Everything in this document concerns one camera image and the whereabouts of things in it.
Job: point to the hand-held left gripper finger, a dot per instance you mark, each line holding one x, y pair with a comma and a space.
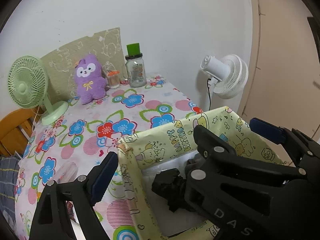
100, 180

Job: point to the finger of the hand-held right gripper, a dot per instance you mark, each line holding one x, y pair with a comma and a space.
265, 130
215, 160

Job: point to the clear plastic packet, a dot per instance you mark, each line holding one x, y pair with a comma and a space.
66, 171

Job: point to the black cloth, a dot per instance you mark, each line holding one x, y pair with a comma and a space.
170, 182

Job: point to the yellow cartoon storage box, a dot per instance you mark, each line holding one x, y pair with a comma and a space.
160, 135

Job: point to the grey cloth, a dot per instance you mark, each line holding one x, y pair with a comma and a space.
193, 161

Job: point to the beige door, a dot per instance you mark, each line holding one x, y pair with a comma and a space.
280, 55

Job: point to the white standing fan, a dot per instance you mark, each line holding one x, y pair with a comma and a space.
217, 67

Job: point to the floral tablecloth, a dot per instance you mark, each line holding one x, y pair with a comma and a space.
150, 105

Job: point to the plaid grey pillow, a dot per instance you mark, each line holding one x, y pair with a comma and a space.
7, 180

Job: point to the purple plush toy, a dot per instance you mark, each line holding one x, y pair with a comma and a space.
88, 85

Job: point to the cotton swab container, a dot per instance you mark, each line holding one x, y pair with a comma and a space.
113, 81

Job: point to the glass bottle with green cap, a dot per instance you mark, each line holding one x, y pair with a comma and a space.
135, 72

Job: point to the green desk fan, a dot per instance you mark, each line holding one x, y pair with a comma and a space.
25, 82

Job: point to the beige printed board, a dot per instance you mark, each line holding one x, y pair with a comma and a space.
65, 55

